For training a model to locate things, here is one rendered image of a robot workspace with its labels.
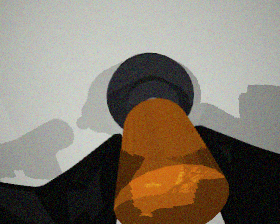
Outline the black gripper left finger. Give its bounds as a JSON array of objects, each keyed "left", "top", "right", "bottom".
[{"left": 0, "top": 133, "right": 122, "bottom": 224}]

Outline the dark grey round pedestal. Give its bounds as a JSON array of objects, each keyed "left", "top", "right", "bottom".
[{"left": 106, "top": 53, "right": 195, "bottom": 129}]

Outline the orange knob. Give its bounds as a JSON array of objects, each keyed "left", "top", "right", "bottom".
[{"left": 112, "top": 98, "right": 230, "bottom": 224}]

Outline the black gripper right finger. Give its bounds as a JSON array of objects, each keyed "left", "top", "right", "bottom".
[{"left": 195, "top": 126, "right": 280, "bottom": 224}]

